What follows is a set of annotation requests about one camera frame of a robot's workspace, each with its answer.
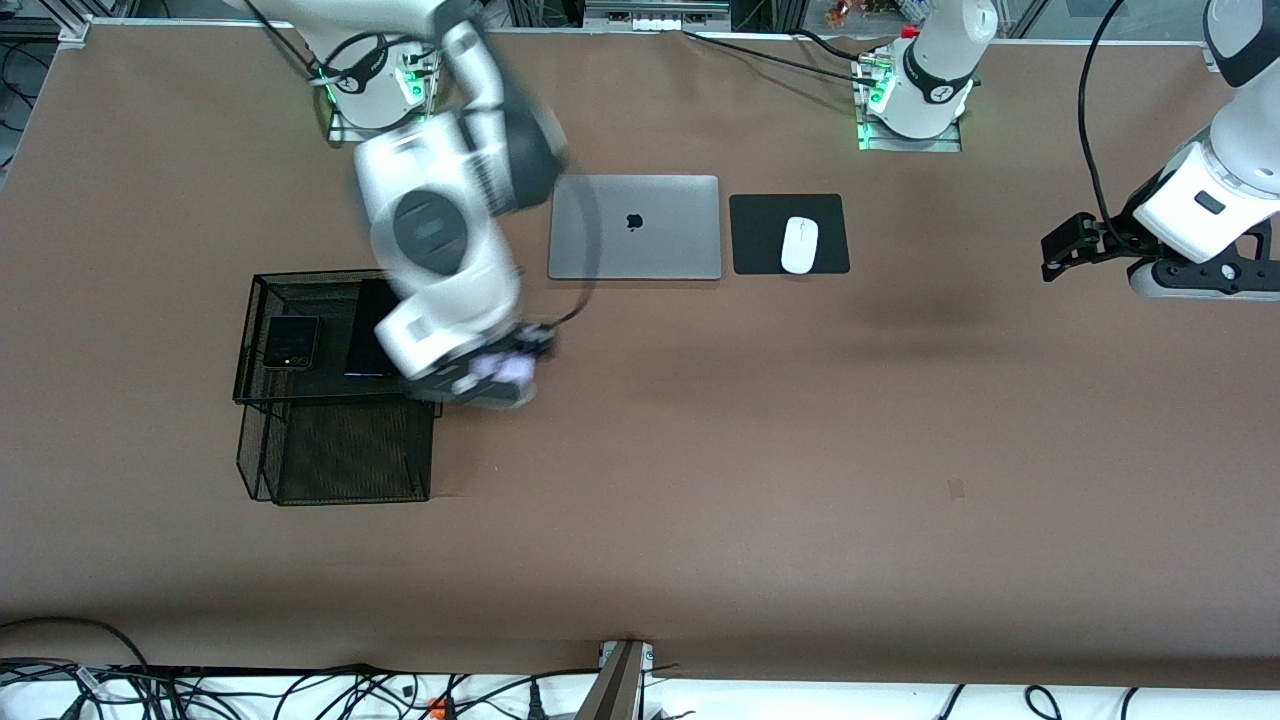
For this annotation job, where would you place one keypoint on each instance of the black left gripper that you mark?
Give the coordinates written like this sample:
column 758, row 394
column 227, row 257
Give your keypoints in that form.
column 1118, row 236

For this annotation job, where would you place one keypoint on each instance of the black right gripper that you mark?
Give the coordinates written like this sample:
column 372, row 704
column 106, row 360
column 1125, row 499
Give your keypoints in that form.
column 528, row 347

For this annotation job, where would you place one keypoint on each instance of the lavender flip phone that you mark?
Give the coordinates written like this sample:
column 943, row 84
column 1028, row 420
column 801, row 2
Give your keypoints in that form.
column 500, row 367

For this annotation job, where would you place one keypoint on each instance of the black slab smartphone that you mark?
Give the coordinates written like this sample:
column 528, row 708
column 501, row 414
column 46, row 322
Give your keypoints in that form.
column 360, row 340

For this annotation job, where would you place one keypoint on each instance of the black flip phone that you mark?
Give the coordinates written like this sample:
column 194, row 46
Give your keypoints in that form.
column 290, row 340

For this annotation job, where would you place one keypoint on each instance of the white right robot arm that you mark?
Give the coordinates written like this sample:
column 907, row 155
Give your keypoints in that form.
column 440, row 160

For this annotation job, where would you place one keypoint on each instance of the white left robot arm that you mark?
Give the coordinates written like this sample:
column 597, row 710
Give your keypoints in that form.
column 935, row 60

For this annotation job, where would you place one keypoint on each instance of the silver closed laptop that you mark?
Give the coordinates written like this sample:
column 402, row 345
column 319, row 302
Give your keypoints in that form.
column 650, row 240

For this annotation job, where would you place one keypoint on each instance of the black mesh desk organizer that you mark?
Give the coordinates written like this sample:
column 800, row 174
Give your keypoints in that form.
column 330, row 460

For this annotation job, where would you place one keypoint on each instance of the black mouse pad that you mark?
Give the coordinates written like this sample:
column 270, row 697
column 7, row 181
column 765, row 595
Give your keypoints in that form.
column 760, row 240

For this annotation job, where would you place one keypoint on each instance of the white computer mouse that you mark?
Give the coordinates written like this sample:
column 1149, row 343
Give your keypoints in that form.
column 800, row 245

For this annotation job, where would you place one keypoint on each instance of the white power strip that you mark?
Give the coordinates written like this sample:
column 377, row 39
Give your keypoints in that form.
column 650, row 20

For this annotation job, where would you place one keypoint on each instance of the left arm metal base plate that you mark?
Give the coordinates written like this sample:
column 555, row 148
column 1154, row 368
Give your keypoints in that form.
column 950, row 146

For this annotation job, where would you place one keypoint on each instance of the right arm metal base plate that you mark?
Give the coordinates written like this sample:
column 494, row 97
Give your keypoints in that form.
column 340, row 130

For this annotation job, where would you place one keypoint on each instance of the aluminium post bracket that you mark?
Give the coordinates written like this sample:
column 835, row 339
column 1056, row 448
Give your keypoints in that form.
column 615, row 690

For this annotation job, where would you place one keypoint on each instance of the aluminium frame corner profile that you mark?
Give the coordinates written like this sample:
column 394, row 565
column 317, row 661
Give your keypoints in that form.
column 75, row 30

